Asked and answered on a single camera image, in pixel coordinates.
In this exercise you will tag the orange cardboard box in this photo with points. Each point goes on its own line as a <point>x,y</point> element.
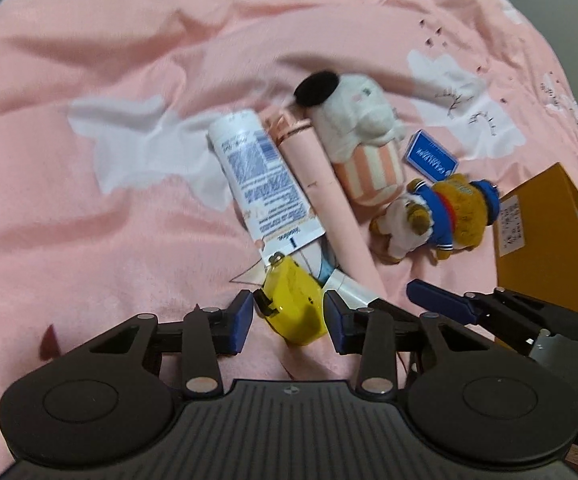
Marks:
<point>544,260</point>

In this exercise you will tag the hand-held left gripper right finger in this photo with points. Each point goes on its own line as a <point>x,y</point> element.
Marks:
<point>333,325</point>

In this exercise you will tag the yellow plastic case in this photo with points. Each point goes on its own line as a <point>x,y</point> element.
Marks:
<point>294,305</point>

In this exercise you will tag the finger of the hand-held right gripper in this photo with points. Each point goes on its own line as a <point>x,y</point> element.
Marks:
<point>434,297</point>

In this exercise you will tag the blue card box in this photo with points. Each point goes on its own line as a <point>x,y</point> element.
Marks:
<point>430,156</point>

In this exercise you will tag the pink printed blanket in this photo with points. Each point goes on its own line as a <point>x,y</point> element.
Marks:
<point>94,185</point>

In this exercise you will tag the white plush dog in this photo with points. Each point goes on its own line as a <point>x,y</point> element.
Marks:
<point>364,125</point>

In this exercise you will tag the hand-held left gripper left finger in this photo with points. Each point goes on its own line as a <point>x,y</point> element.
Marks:
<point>241,317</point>

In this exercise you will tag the white lotion tube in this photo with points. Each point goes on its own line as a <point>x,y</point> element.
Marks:
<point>254,170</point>

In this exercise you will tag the pink bottle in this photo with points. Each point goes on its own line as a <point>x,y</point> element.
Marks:
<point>319,180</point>

